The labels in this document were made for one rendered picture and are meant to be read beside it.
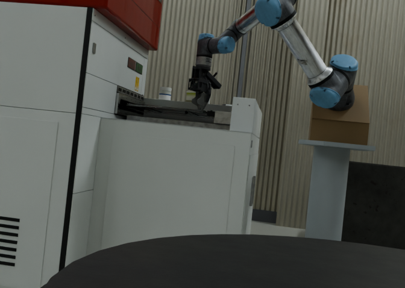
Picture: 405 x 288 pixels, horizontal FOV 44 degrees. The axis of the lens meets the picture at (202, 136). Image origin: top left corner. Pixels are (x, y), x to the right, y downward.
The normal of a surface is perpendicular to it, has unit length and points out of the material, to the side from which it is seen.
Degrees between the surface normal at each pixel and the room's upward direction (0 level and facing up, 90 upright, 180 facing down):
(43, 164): 90
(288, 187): 90
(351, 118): 49
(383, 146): 90
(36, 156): 90
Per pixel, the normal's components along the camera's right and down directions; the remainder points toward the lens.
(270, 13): -0.63, 0.52
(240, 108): -0.14, -0.03
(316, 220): -0.68, -0.08
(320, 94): -0.48, 0.73
